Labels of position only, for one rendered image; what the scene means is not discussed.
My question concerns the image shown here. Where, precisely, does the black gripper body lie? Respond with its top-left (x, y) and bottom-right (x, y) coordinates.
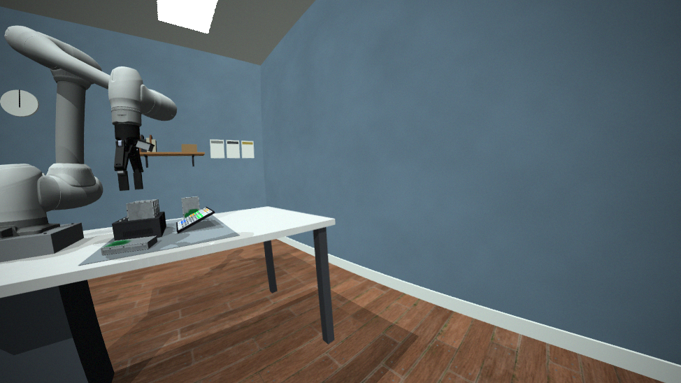
top-left (115, 124), bottom-right (140, 152)

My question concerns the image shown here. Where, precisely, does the grey flat mat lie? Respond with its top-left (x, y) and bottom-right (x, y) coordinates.
top-left (79, 215), bottom-right (239, 266)

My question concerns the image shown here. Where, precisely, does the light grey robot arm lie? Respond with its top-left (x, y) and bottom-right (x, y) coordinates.
top-left (0, 26), bottom-right (177, 238)

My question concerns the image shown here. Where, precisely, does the black status display screen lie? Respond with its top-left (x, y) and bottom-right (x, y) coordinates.
top-left (176, 207), bottom-right (215, 233)

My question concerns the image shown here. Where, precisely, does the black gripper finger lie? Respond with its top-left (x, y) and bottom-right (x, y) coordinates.
top-left (129, 146), bottom-right (143, 189)
top-left (114, 140), bottom-right (134, 191)

